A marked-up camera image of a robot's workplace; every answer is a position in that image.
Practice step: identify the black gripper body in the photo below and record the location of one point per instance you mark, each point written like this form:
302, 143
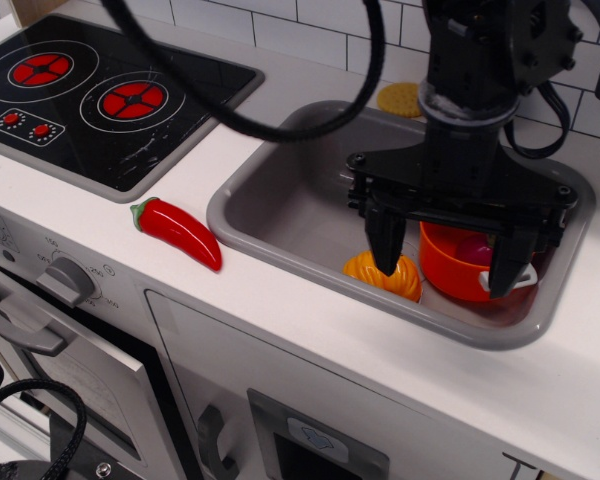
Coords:
467, 180

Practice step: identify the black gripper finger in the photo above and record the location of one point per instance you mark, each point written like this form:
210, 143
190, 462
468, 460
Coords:
511, 255
385, 231

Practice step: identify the purple toy beet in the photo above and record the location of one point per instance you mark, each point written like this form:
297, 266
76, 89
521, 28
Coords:
475, 250

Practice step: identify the orange toy pot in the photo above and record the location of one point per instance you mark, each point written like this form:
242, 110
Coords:
460, 280

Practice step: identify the grey toy sink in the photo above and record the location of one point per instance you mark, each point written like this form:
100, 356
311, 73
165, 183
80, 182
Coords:
287, 206

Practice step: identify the orange toy pumpkin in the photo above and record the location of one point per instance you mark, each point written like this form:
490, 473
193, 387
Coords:
404, 281

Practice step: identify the yellow round cracker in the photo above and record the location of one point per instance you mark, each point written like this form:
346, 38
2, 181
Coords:
400, 99

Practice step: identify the red toy chili pepper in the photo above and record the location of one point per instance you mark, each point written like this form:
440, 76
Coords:
177, 228

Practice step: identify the grey dishwasher panel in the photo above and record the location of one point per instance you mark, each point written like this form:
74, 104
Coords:
296, 446

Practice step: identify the white toy oven door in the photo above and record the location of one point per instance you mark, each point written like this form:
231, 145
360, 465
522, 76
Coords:
131, 413

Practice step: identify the grey oven knob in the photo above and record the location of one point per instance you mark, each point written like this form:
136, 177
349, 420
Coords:
65, 280

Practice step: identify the black toy stovetop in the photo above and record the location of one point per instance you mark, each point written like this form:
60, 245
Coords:
80, 103

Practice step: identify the grey cabinet door handle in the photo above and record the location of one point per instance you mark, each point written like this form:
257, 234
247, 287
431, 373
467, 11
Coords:
210, 426

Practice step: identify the grey oven door handle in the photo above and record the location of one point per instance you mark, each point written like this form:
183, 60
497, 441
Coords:
40, 340

